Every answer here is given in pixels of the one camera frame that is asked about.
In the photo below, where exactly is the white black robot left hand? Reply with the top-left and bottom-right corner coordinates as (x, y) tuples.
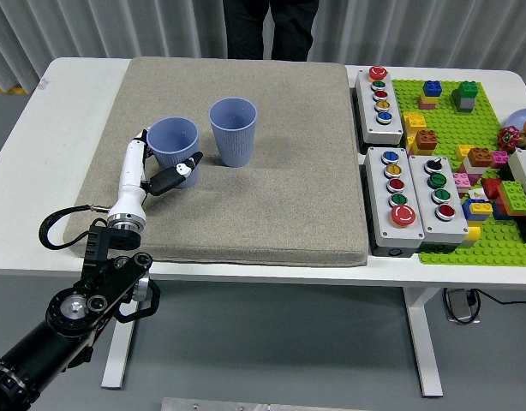
(106, 128), (204, 223)

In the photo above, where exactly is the blue ribbed cup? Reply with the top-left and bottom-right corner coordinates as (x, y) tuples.
(208, 97), (259, 168)
(146, 117), (200, 188)

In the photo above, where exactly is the grey-brown fabric mat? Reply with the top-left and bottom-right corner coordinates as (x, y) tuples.
(63, 57), (370, 269)

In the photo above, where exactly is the white table leg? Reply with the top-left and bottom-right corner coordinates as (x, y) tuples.
(402, 286), (444, 397)
(100, 278), (144, 390)

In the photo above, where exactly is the person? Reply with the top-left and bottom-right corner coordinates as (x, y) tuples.
(223, 0), (320, 61)

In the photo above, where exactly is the five-button box, small red stop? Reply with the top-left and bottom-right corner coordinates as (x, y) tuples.
(350, 66), (405, 147)

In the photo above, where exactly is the five-button box, large red stop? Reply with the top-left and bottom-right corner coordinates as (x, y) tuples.
(363, 146), (426, 258)

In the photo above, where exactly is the large yellow toy brick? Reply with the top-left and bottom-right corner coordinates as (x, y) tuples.
(402, 111), (427, 138)

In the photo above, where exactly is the button box with black selector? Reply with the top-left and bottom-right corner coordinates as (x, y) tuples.
(408, 154), (470, 253)

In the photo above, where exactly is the brown yellow brick stack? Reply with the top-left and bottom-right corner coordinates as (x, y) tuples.
(406, 129), (439, 156)

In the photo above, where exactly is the blue yellow pink brick stack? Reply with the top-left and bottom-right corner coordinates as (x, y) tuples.
(418, 80), (444, 110)

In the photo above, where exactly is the green brick baseplate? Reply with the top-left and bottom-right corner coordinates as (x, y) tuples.
(391, 79), (526, 267)

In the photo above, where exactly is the grey pleated curtain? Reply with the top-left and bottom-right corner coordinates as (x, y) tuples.
(0, 0), (526, 93)

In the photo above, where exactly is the green grey brick stack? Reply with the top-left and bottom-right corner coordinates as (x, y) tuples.
(451, 80), (479, 113)

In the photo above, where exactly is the yellow round toy brick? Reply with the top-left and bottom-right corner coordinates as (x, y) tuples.
(462, 225), (481, 249)

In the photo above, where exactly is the brown white brick stack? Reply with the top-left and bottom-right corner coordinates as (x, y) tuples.
(463, 147), (495, 176)

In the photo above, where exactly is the grey floor power strip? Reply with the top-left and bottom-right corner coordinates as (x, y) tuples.
(443, 289), (481, 325)

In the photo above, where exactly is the red toy brick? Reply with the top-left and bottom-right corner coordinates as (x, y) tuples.
(481, 178), (504, 200)

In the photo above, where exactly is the red toy valve wheel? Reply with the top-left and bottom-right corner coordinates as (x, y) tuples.
(497, 126), (522, 151)

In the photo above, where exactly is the green orange brick stack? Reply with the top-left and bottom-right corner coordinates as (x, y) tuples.
(497, 180), (526, 217)

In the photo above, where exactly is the light blue plate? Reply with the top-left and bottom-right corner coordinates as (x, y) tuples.
(505, 108), (526, 129)

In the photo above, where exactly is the white button box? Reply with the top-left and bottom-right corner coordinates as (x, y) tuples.
(506, 148), (526, 235)

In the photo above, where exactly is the black floor cable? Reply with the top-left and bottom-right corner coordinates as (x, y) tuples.
(472, 289), (526, 307)

